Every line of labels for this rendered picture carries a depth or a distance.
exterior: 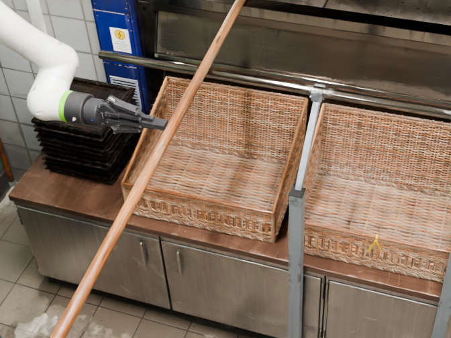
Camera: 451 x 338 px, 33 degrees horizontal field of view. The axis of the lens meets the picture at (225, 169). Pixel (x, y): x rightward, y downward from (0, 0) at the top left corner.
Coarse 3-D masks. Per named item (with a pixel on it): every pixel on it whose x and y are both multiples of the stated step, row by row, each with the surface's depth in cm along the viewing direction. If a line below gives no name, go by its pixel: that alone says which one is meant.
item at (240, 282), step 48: (240, 144) 297; (48, 192) 283; (96, 192) 282; (48, 240) 296; (96, 240) 285; (144, 240) 274; (192, 240) 264; (240, 240) 262; (288, 240) 260; (96, 288) 309; (144, 288) 296; (192, 288) 285; (240, 288) 274; (288, 288) 265; (336, 288) 256; (384, 288) 246; (432, 288) 243; (288, 336) 285; (336, 336) 274; (384, 336) 265
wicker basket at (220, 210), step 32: (160, 96) 283; (224, 96) 282; (288, 96) 274; (192, 128) 293; (224, 128) 289; (256, 128) 284; (288, 128) 280; (160, 160) 292; (192, 160) 291; (224, 160) 289; (256, 160) 288; (288, 160) 259; (128, 192) 266; (160, 192) 260; (192, 192) 278; (224, 192) 278; (256, 192) 277; (288, 192) 268; (192, 224) 266; (224, 224) 261; (256, 224) 266
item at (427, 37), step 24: (168, 0) 267; (192, 0) 264; (216, 0) 262; (264, 0) 260; (312, 24) 254; (336, 24) 250; (360, 24) 247; (384, 24) 245; (408, 24) 245; (432, 24) 244
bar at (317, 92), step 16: (144, 64) 240; (160, 64) 238; (176, 64) 237; (240, 80) 231; (256, 80) 229; (272, 80) 228; (320, 96) 223; (336, 96) 222; (352, 96) 221; (368, 96) 220; (416, 112) 217; (432, 112) 215; (448, 112) 214; (304, 144) 226; (304, 160) 225; (304, 176) 226; (304, 192) 224; (304, 208) 231; (304, 224) 236; (448, 272) 223; (448, 288) 228; (448, 304) 233; (448, 320) 238; (432, 336) 246
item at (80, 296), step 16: (240, 0) 255; (224, 32) 243; (208, 64) 231; (192, 80) 225; (192, 96) 221; (176, 112) 215; (176, 128) 212; (160, 144) 205; (144, 176) 197; (128, 208) 189; (112, 240) 182; (96, 256) 179; (96, 272) 176; (80, 288) 172; (80, 304) 170; (64, 320) 166; (64, 336) 164
